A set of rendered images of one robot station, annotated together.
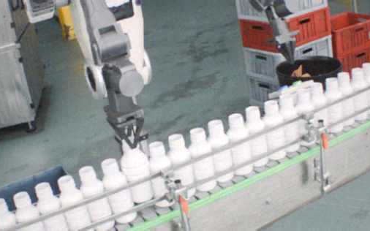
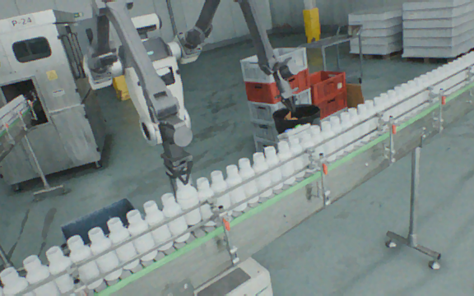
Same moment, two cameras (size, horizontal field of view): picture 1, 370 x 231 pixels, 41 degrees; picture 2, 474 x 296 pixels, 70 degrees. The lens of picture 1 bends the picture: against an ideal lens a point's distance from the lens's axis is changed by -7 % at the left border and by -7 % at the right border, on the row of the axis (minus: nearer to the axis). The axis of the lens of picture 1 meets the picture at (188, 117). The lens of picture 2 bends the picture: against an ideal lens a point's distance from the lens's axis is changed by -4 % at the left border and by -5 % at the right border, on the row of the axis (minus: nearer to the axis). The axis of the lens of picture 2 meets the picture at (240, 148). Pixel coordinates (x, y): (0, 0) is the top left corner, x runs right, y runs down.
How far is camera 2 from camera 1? 0.16 m
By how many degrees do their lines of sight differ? 5
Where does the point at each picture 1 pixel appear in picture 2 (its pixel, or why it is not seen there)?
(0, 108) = (72, 153)
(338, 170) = (334, 188)
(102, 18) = (155, 85)
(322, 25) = (303, 81)
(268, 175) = (284, 196)
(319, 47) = (302, 98)
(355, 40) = (327, 90)
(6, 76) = (76, 128)
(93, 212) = (156, 236)
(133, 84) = (184, 136)
